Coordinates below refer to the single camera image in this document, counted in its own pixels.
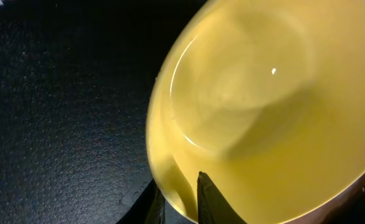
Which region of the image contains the yellow bowl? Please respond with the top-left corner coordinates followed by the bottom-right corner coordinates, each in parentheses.
top-left (146, 0), bottom-right (365, 223)

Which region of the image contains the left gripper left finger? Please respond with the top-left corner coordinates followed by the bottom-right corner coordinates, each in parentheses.
top-left (116, 180), bottom-right (166, 224)

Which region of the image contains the round black tray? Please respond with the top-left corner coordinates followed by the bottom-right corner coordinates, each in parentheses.
top-left (0, 1), bottom-right (202, 223)

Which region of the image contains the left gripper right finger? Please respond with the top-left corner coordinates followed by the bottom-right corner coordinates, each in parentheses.
top-left (197, 172), bottom-right (246, 224)

